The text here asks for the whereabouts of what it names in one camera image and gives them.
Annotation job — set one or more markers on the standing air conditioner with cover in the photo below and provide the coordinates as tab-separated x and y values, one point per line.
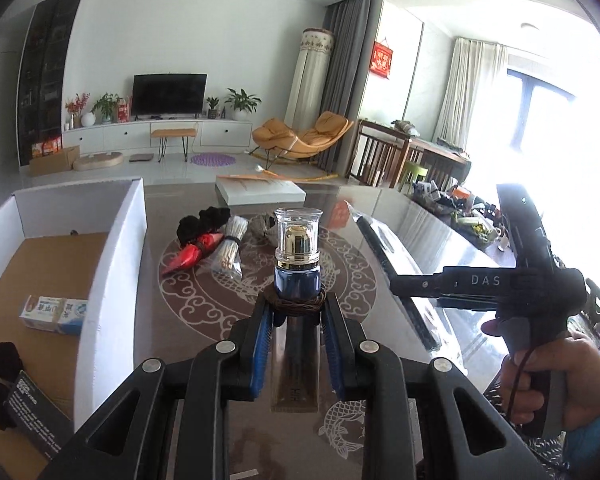
310	75

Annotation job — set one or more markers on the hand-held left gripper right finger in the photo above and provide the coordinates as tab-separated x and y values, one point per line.
332	350

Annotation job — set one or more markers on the white curtain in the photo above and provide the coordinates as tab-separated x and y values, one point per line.
472	90

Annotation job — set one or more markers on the pile of assorted clutter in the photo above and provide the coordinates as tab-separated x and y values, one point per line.
465	210

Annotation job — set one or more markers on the dark grey scale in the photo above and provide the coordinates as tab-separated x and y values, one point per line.
140	157

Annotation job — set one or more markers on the large leafy potted plant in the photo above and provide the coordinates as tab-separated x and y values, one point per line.
242	102

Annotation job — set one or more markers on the round white vase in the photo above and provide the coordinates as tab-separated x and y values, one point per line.
88	119

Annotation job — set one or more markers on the large white cardboard box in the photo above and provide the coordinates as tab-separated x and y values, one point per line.
115	280

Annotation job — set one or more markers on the red foil packet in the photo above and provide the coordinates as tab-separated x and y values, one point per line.
190	255

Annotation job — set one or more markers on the cosmetic bottle with clear cap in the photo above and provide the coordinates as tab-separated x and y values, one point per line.
296	280

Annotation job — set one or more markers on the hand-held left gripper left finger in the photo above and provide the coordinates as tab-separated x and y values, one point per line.
261	350

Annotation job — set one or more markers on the small potted plant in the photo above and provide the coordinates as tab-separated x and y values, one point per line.
212	106

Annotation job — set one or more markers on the orange rocking chair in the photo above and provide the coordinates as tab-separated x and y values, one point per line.
280	137

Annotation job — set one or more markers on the white television cabinet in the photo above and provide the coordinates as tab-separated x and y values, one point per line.
115	135

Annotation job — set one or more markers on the black flat television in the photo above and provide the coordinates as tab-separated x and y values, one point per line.
170	94

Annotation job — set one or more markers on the wooden table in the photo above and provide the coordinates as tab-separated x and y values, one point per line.
440	152

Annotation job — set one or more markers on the person's right hand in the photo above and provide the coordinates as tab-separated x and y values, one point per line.
587	380

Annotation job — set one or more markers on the bushy potted plant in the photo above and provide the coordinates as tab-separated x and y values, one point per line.
106	105

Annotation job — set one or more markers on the orange snack packages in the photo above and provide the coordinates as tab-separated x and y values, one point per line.
47	146

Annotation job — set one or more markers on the long orange stick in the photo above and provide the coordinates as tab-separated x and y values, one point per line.
280	177

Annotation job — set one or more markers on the flat white box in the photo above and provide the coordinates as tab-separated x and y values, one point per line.
260	192

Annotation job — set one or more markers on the red wall hanging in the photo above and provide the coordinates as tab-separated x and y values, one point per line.
382	59

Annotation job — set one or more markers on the wooden bench with hairpin legs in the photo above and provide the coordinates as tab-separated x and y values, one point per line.
174	132

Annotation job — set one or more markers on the grey curtain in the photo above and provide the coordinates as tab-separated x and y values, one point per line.
345	70

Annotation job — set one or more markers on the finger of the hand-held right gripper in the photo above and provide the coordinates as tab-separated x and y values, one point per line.
450	282
475	302

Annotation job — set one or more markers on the wooden chairs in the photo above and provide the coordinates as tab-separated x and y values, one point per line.
380	152

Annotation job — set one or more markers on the tall black cabinet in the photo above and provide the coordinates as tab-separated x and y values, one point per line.
50	70

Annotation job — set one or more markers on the green stool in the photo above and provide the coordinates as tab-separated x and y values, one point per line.
414	172

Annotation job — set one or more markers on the brown cardboard box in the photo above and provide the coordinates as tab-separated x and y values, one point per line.
55	162

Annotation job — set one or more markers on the purple round mat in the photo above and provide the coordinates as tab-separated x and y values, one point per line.
212	160

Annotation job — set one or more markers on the blue and white carton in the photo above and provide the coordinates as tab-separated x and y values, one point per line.
50	315

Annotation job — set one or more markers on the black box with white print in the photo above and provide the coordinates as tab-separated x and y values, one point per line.
30	410

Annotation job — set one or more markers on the red flowers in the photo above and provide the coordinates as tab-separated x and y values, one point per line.
75	105

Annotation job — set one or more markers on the bundle of cotton swabs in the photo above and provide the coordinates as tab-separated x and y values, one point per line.
227	255

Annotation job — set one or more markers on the red gift box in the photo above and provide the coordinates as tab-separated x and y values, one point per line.
123	110

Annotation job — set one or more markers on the beige round cushion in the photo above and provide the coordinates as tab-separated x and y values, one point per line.
100	161

